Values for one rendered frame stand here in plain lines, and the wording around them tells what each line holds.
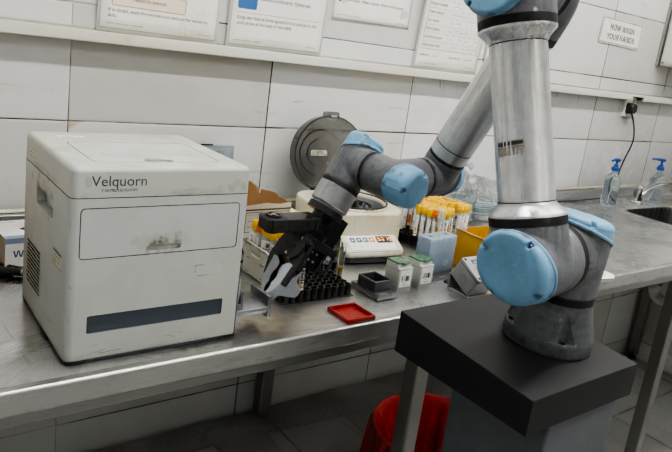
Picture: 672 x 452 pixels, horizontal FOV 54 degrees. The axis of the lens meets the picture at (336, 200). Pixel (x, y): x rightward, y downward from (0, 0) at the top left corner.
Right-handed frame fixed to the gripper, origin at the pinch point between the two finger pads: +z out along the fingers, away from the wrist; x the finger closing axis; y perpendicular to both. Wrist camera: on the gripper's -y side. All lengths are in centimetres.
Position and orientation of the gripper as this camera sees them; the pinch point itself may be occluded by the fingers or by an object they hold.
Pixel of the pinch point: (263, 296)
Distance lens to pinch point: 122.2
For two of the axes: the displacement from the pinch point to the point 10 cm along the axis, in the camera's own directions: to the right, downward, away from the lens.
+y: 6.2, 4.5, 6.4
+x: -5.9, -2.6, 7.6
